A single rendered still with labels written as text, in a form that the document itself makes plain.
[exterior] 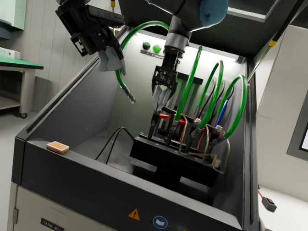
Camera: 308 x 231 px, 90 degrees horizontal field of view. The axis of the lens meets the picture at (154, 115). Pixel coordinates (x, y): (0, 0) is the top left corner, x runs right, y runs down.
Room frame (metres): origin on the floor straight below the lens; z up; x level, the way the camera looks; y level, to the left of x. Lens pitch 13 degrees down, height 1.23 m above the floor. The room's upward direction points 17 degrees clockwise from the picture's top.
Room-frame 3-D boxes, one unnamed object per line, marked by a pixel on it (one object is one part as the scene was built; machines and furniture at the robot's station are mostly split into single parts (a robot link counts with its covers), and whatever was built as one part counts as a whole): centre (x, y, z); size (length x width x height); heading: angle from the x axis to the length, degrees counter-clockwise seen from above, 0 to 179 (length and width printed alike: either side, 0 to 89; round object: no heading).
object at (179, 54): (0.55, 0.00, 1.27); 0.09 x 0.08 x 0.12; 172
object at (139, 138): (0.59, -0.13, 0.91); 0.34 x 0.10 x 0.15; 82
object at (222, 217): (0.37, 0.02, 0.87); 0.62 x 0.04 x 0.16; 82
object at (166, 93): (0.55, -0.02, 1.16); 0.06 x 0.03 x 0.09; 172
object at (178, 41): (0.55, 0.00, 1.35); 0.08 x 0.08 x 0.05
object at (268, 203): (0.43, -0.38, 0.99); 0.12 x 0.02 x 0.02; 175
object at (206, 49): (0.87, -0.04, 1.43); 0.54 x 0.03 x 0.02; 82
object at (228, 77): (0.84, -0.28, 1.20); 0.13 x 0.03 x 0.31; 82
